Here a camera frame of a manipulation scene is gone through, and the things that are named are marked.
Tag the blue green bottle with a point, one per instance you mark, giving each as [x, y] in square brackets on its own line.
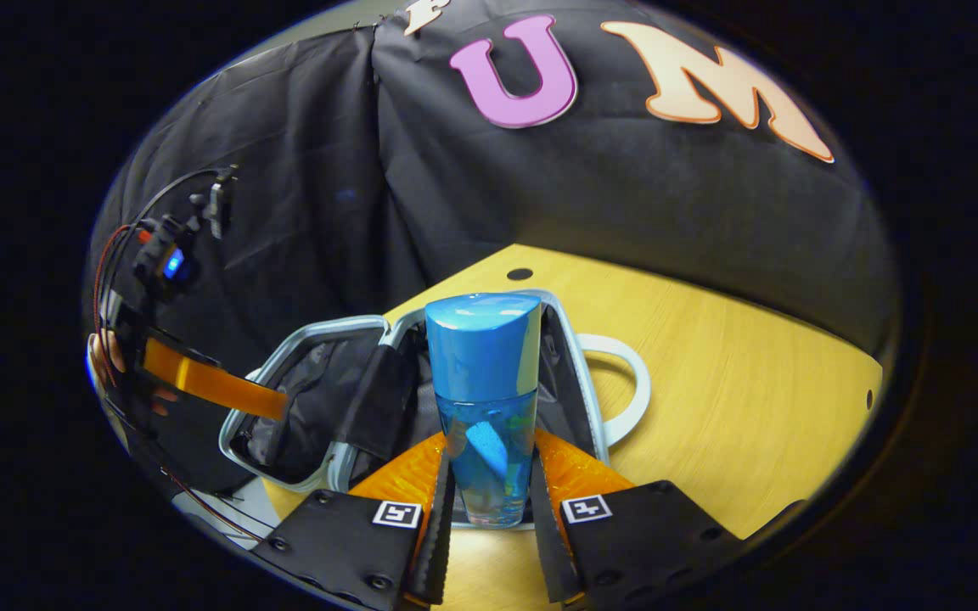
[480, 356]

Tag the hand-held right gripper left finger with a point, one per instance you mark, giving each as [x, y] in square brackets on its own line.
[436, 552]

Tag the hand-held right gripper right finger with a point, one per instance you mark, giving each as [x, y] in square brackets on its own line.
[550, 552]

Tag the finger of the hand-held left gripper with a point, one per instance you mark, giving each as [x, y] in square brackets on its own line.
[217, 386]

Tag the pale blue suitcase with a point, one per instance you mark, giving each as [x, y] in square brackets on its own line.
[319, 390]

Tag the black backdrop cloth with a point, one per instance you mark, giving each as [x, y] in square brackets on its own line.
[667, 195]

